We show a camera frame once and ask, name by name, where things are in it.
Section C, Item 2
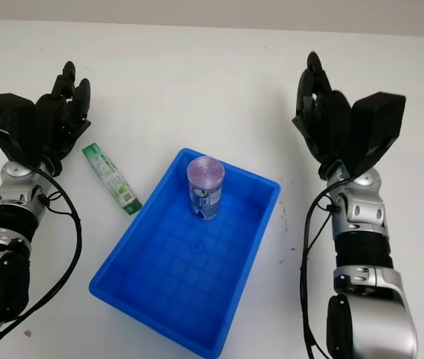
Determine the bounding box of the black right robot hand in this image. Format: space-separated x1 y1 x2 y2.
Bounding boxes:
291 51 355 180

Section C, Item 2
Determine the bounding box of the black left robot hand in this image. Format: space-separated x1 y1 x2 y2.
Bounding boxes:
34 61 93 177

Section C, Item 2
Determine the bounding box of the green rectangular gum pack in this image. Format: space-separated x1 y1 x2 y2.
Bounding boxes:
81 142 143 216

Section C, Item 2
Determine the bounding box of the purple lidded cylindrical can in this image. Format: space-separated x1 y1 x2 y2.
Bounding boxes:
186 156 226 221

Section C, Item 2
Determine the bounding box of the blue plastic tray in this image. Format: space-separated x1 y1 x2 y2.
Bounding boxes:
88 147 282 358

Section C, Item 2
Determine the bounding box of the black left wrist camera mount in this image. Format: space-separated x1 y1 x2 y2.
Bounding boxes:
0 92 40 166

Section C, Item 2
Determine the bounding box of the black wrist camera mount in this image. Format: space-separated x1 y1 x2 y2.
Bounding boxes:
0 92 40 166
349 91 408 177

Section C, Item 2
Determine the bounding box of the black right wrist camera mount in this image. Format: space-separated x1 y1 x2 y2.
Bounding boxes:
349 91 408 177

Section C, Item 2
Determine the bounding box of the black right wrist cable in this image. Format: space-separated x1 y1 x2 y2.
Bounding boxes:
298 186 344 359

